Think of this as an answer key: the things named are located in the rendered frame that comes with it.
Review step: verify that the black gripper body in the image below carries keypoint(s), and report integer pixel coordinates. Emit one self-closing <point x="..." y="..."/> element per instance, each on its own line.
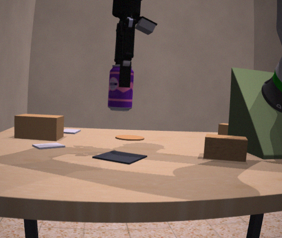
<point x="126" y="8"/>

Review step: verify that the round tan cork coaster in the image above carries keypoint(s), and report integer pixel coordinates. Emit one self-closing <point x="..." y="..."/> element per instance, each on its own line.
<point x="129" y="137"/>

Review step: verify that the purple drink can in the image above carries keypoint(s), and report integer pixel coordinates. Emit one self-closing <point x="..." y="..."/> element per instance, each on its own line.
<point x="120" y="98"/>

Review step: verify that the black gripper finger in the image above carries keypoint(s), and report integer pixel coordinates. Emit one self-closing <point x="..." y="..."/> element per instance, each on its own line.
<point x="117" y="47"/>
<point x="127" y="51"/>

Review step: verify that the dark grey square slate coaster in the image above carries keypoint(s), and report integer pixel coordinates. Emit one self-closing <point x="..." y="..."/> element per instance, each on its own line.
<point x="120" y="157"/>

